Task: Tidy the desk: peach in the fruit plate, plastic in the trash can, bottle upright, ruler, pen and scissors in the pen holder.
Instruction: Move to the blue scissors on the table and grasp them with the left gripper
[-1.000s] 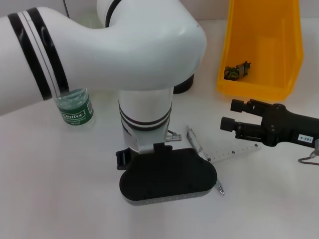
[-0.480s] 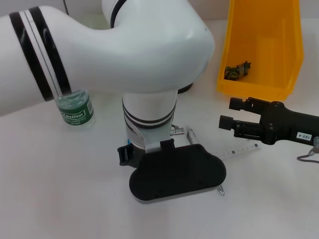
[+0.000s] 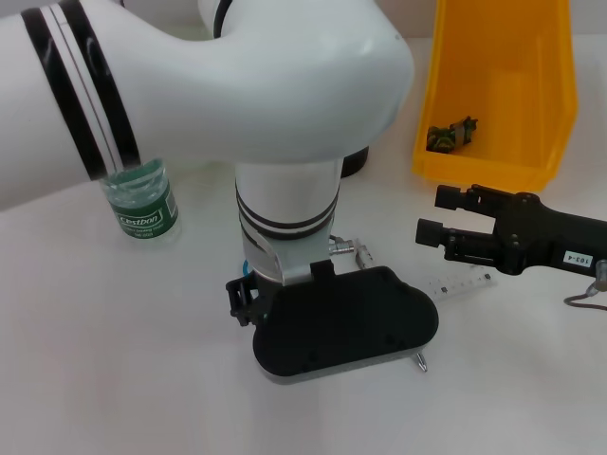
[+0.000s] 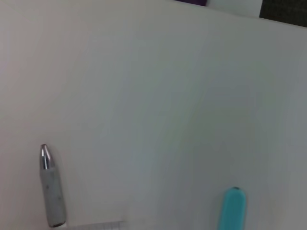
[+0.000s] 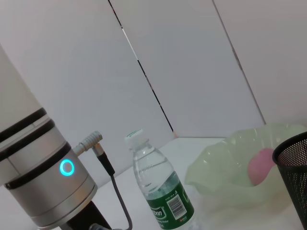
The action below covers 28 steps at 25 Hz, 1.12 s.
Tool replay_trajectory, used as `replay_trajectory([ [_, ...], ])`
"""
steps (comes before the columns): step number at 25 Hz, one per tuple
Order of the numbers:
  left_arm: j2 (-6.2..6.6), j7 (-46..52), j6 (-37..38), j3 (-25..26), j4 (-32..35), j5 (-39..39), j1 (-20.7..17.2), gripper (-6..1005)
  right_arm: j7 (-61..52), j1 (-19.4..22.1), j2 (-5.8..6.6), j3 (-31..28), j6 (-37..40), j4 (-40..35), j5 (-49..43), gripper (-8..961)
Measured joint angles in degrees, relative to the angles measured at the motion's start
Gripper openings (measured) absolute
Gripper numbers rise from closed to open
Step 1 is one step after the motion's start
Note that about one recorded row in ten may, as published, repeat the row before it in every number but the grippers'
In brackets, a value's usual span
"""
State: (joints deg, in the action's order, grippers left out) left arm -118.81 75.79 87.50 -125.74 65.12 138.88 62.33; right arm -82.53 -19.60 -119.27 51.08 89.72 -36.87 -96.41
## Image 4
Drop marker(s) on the blue scissors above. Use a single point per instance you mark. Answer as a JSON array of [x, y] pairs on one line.
[[232, 210]]

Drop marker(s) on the silver ballpoint pen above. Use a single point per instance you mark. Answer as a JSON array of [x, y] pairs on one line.
[[51, 191]]

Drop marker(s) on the purple background object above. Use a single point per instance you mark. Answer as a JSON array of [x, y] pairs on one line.
[[192, 2]]

